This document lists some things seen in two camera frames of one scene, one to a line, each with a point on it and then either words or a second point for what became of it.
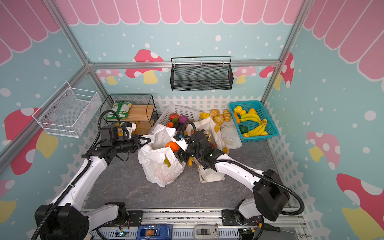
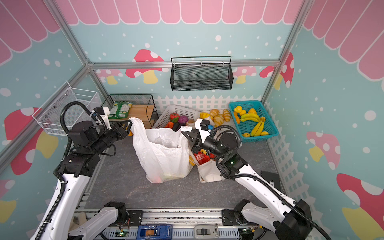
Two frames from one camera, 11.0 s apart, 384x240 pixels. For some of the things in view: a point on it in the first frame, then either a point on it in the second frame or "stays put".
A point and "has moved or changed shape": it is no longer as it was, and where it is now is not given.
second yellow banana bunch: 250,116 stays put
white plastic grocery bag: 160,164 has moved or changed shape
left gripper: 137,143 → 120,129
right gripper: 188,148 → 195,140
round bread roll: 214,112 stays put
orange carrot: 170,124 stays put
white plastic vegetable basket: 163,116 stays put
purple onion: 183,119 stays put
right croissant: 227,115 stays put
